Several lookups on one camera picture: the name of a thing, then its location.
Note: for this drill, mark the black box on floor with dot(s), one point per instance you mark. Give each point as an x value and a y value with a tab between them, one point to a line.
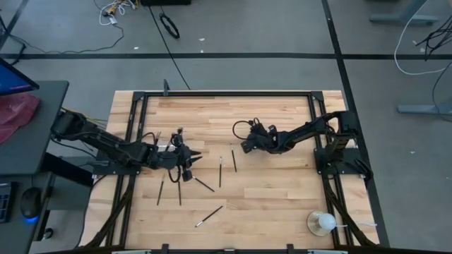
166	2

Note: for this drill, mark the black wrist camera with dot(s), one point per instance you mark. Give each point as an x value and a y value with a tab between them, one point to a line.
255	124
187	175

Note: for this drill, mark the black aluminium table frame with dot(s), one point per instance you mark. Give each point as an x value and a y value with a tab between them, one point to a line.
226	94

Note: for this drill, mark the black camera post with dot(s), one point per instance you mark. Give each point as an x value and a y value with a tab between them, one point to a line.
166	87

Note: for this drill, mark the clear acrylic brush holder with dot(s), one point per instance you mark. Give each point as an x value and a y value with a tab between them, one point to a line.
163	145

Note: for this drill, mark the black keyboard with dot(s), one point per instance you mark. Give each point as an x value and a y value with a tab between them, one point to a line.
5	202

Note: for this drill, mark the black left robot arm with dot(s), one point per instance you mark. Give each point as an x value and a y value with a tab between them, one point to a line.
106	144

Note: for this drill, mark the black side desk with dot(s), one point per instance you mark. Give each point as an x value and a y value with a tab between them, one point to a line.
24	155

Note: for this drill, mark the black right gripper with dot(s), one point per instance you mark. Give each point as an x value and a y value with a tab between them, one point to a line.
263	139

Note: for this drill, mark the computer monitor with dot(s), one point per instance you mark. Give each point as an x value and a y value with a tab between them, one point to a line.
14	79

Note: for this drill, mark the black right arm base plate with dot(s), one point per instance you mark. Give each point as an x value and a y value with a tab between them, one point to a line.
349	160

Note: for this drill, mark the pink cloth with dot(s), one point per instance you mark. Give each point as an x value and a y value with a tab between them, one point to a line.
16	113

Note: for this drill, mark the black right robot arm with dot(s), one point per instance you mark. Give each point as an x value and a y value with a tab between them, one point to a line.
303	132

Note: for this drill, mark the grey desk leg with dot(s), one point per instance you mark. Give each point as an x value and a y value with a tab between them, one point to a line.
402	17
423	108

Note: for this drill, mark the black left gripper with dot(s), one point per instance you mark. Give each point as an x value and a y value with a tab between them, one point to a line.
173	158

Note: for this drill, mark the thin black makeup brush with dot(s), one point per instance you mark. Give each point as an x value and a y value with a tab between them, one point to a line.
233	160
179	194
209	216
161	190
204	185
157	137
220	171

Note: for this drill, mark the white globe lamp gold base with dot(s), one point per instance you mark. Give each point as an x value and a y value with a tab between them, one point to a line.
326	221

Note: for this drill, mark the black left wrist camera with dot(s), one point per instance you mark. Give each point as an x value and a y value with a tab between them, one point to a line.
187	175

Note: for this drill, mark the black computer mouse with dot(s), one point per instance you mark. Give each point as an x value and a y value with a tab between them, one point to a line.
30	202

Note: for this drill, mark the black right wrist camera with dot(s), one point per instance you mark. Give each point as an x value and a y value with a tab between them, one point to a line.
255	124

